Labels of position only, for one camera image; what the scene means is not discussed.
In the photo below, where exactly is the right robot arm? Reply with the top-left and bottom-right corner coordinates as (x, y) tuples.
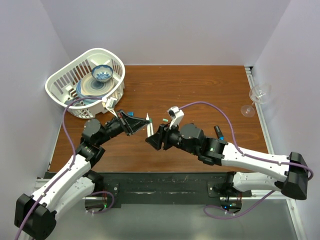
(145, 123), (310, 200)

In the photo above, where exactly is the clear wine glass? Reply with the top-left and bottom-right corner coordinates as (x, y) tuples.
(240, 83), (272, 118)

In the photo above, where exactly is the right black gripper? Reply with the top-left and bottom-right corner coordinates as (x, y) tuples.
(145, 119), (199, 156)

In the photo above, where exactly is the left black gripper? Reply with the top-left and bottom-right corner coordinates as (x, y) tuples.
(96, 108), (149, 146)

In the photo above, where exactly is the white pen dark green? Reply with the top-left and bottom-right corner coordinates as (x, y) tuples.
(147, 118), (154, 138)

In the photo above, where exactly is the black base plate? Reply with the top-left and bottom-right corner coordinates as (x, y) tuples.
(89, 171), (252, 208)

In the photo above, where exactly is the light blue plate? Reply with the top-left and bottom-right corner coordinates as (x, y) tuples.
(76, 78), (106, 98)

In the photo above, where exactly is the blue patterned bowl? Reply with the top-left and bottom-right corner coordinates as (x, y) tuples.
(91, 64), (114, 83)

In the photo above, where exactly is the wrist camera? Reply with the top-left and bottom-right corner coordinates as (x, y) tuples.
(167, 106), (185, 129)
(101, 97), (118, 116)

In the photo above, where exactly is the black blue highlighter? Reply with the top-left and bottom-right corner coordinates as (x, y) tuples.
(214, 125), (224, 140)

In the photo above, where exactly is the beige blue plate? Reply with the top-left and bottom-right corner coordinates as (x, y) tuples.
(80, 74), (114, 97)

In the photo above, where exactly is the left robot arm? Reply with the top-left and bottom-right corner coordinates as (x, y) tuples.
(14, 110), (150, 240)

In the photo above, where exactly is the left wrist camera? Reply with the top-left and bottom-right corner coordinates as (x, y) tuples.
(101, 97), (118, 116)

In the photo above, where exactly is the white plastic basket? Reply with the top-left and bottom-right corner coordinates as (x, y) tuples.
(45, 48), (126, 107)

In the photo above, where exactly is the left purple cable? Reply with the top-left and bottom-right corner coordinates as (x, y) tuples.
(13, 96), (107, 240)

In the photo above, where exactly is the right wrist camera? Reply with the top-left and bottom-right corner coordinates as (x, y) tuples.
(167, 106), (185, 129)

